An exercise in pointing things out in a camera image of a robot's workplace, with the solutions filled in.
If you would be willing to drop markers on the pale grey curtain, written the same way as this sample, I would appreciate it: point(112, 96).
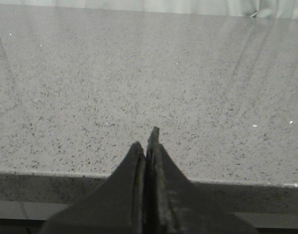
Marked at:
point(282, 9)

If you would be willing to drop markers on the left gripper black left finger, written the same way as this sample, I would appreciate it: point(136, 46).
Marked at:
point(116, 207)

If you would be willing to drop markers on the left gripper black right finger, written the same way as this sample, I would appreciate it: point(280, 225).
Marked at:
point(174, 205)

